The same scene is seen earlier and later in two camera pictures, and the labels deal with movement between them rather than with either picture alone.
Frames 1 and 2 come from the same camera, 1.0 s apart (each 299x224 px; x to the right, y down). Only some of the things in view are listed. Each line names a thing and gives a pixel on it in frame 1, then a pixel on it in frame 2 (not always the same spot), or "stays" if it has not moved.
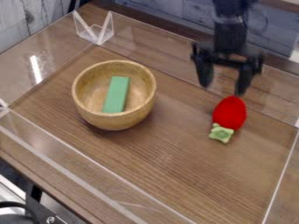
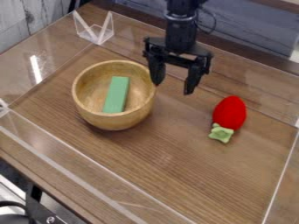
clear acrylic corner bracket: [95, 32] stays
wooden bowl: [113, 93] stays
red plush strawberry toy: [228, 118] stays
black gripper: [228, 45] → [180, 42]
